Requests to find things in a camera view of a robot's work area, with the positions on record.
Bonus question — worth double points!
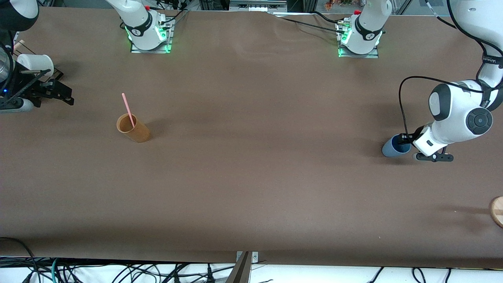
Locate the wooden cup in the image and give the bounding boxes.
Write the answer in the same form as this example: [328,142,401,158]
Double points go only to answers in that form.
[116,113,151,143]

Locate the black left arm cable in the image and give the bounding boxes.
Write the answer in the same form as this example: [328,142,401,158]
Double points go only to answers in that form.
[398,0,503,139]

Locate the grey power strip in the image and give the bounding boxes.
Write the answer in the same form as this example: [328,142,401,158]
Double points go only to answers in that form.
[229,0,288,13]

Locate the black base cable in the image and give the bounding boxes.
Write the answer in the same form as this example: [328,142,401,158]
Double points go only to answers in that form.
[150,0,190,26]
[271,14,346,37]
[312,10,342,25]

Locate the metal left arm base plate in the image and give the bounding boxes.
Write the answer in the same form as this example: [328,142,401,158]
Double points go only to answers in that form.
[337,20,380,59]

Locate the white cylinder cup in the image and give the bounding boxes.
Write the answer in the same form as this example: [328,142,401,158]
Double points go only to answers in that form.
[17,53,55,78]

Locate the pink chopstick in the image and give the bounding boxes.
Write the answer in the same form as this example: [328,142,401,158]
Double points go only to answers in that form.
[121,93,136,129]

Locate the round wooden disc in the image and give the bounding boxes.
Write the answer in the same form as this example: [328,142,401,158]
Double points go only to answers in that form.
[489,195,503,229]

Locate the blue cup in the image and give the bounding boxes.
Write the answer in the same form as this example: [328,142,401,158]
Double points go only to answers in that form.
[382,134,412,158]

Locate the dark pole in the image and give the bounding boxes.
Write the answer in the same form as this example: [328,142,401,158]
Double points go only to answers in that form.
[225,252,252,283]

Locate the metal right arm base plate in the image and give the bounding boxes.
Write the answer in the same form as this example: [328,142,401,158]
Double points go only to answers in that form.
[130,17,174,54]

